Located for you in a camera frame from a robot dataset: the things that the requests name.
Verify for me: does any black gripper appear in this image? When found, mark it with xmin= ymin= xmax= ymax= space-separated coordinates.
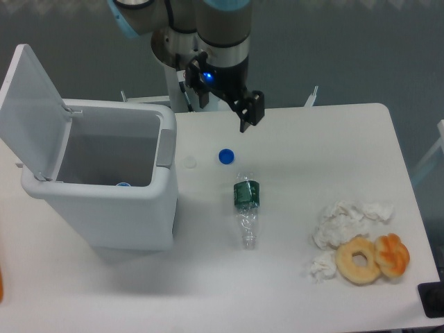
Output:
xmin=185 ymin=51 xmax=265 ymax=133

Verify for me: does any white plastic trash can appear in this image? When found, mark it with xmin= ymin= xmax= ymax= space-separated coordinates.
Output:
xmin=1 ymin=44 xmax=178 ymax=251

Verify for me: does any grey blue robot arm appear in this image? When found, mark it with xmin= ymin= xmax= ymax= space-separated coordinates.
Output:
xmin=108 ymin=1 xmax=264 ymax=132

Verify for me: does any blue bottle cap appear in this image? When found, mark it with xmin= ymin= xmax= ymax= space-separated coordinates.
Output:
xmin=218 ymin=148 xmax=235 ymax=165

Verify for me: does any white bottle cap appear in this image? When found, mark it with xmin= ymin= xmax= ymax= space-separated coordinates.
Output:
xmin=182 ymin=155 xmax=197 ymax=169

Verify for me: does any crushed clear plastic bottle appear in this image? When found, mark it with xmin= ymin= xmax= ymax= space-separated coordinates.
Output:
xmin=233 ymin=172 xmax=260 ymax=250

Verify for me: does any blue item inside bin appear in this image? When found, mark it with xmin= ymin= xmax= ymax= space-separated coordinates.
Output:
xmin=115 ymin=182 xmax=131 ymax=187

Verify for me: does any large crumpled white tissue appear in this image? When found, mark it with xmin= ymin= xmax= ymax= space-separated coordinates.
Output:
xmin=312 ymin=200 xmax=395 ymax=250

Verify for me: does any small crumpled white tissue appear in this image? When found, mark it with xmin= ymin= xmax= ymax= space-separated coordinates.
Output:
xmin=309 ymin=251 xmax=336 ymax=284

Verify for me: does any orange glazed twisted bread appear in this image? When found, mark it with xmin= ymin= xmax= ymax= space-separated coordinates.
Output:
xmin=374 ymin=233 xmax=410 ymax=278

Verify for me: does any black device at edge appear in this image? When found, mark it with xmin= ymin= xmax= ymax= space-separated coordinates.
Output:
xmin=418 ymin=282 xmax=443 ymax=318

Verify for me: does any orange object at edge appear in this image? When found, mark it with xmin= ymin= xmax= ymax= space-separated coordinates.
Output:
xmin=0 ymin=270 xmax=4 ymax=303

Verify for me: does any plain ring donut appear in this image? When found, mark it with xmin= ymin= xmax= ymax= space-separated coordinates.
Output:
xmin=335 ymin=237 xmax=381 ymax=285

